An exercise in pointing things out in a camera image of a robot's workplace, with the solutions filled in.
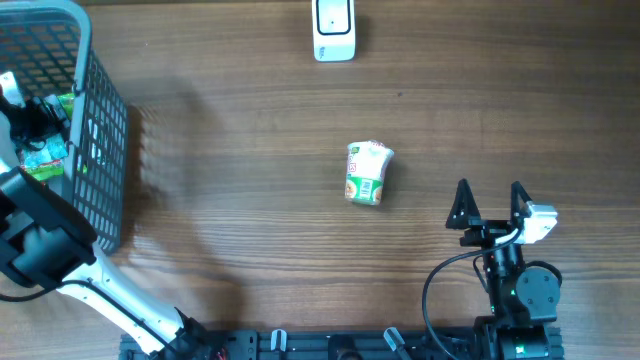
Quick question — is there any right camera black cable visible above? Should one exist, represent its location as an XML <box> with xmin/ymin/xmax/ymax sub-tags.
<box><xmin>421</xmin><ymin>225</ymin><xmax>524</xmax><ymax>360</ymax></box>

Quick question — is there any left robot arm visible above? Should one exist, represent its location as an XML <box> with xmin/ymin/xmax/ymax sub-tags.
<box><xmin>1</xmin><ymin>159</ymin><xmax>215</xmax><ymax>359</ymax></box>

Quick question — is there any green snack bag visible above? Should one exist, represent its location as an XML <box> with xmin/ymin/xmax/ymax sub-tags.
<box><xmin>18</xmin><ymin>93</ymin><xmax>75</xmax><ymax>182</ymax></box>

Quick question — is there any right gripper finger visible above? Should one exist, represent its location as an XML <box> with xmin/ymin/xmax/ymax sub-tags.
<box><xmin>445</xmin><ymin>179</ymin><xmax>481</xmax><ymax>230</ymax></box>
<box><xmin>510</xmin><ymin>181</ymin><xmax>531</xmax><ymax>225</ymax></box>

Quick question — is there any white barcode scanner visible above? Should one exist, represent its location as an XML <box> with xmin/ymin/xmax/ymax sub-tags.
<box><xmin>311</xmin><ymin>0</ymin><xmax>356</xmax><ymax>62</ymax></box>

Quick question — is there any camera black cable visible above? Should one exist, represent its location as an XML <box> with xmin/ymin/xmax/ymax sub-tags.
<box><xmin>421</xmin><ymin>225</ymin><xmax>524</xmax><ymax>360</ymax></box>
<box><xmin>0</xmin><ymin>279</ymin><xmax>176</xmax><ymax>357</ymax></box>

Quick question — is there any left camera black cable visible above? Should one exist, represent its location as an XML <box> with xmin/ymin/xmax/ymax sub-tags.
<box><xmin>0</xmin><ymin>279</ymin><xmax>176</xmax><ymax>357</ymax></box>

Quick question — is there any grey plastic mesh basket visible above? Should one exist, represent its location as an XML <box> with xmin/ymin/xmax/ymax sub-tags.
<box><xmin>1</xmin><ymin>1</ymin><xmax>129</xmax><ymax>254</ymax></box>

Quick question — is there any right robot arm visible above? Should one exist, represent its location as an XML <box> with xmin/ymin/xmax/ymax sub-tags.
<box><xmin>446</xmin><ymin>179</ymin><xmax>564</xmax><ymax>360</ymax></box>

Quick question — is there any instant noodle cup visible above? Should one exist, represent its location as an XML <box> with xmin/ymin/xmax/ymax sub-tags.
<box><xmin>344</xmin><ymin>140</ymin><xmax>394</xmax><ymax>206</ymax></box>

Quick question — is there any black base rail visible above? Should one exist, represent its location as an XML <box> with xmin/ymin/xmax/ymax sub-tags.
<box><xmin>118</xmin><ymin>327</ymin><xmax>565</xmax><ymax>360</ymax></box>

